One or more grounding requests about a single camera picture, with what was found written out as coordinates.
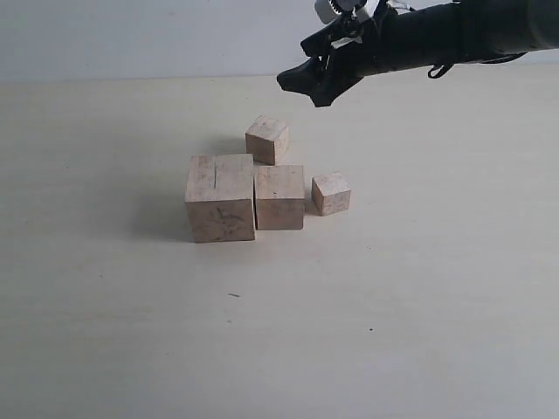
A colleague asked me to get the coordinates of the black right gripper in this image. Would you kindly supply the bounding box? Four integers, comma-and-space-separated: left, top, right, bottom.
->
276, 8, 420, 108

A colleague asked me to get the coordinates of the third largest wooden cube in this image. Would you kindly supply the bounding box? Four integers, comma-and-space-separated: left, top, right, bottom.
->
245, 115, 289, 166

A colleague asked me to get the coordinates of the smallest wooden cube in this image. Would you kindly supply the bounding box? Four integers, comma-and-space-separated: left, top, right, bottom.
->
311, 171, 351, 216

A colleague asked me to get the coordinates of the second largest wooden cube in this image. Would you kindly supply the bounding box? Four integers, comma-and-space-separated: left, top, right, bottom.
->
254, 165, 305, 230

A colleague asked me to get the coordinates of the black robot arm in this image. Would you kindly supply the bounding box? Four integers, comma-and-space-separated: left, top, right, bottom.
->
277, 0, 558, 107

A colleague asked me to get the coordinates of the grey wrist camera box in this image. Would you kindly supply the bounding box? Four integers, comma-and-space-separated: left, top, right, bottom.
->
314, 0, 381, 23

